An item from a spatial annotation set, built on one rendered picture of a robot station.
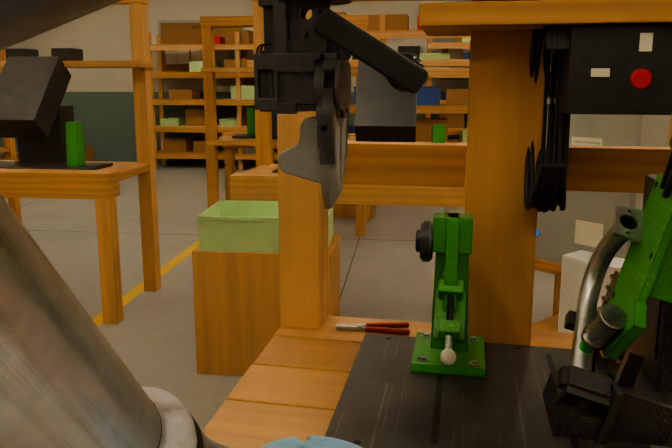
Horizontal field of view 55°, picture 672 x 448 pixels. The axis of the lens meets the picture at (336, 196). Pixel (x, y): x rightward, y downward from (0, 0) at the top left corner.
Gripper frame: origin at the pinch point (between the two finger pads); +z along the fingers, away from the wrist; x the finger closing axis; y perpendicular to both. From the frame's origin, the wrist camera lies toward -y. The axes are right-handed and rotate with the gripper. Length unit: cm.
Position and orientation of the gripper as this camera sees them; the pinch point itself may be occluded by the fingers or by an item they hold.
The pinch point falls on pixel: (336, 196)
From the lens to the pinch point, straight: 63.9
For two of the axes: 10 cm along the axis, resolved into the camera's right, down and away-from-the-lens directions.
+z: 0.0, 9.8, 1.8
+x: -1.9, 1.7, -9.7
